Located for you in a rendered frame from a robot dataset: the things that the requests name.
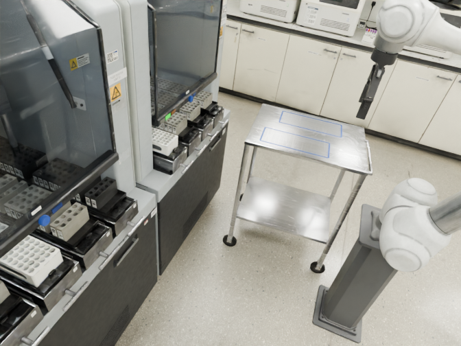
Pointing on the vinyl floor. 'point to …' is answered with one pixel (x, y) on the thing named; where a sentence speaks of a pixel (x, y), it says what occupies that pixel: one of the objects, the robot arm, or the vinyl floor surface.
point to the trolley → (302, 125)
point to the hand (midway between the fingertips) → (362, 107)
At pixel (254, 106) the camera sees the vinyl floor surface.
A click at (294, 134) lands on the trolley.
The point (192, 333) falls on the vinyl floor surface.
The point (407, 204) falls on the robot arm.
